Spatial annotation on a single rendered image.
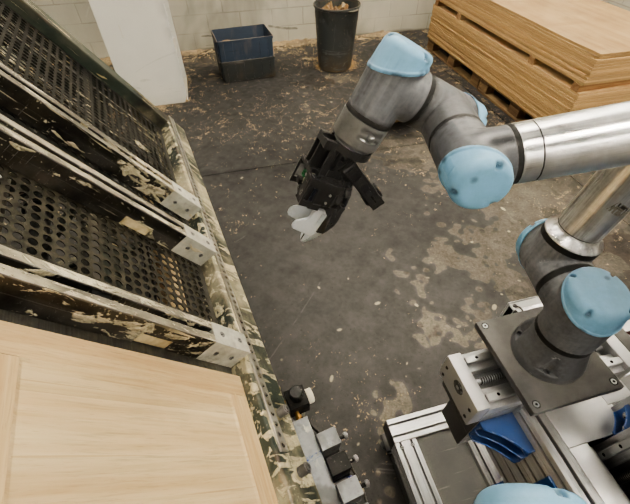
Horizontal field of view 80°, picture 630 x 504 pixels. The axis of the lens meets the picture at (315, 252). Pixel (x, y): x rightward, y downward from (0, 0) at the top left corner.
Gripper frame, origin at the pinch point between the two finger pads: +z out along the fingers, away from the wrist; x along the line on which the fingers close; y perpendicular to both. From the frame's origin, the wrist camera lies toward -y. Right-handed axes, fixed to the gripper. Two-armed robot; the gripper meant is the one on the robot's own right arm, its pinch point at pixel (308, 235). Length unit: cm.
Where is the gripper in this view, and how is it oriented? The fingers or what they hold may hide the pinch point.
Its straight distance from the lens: 71.1
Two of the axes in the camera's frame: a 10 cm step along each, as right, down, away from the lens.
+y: -8.6, -1.5, -4.9
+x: 2.5, 7.1, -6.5
